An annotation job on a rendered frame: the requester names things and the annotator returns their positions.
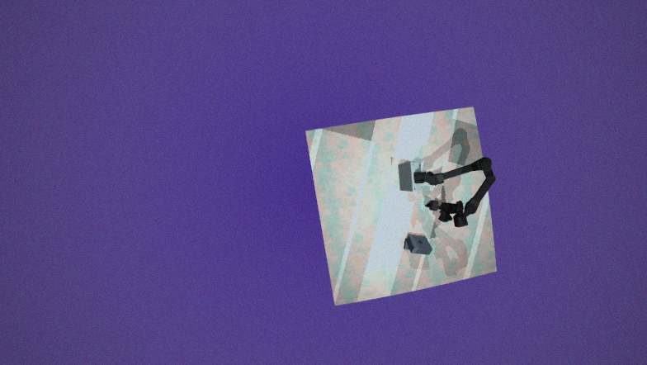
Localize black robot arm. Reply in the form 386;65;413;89
413;157;496;228

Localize grey sloped panel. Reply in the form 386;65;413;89
404;235;433;255

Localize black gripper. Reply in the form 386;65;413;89
427;200;451;213

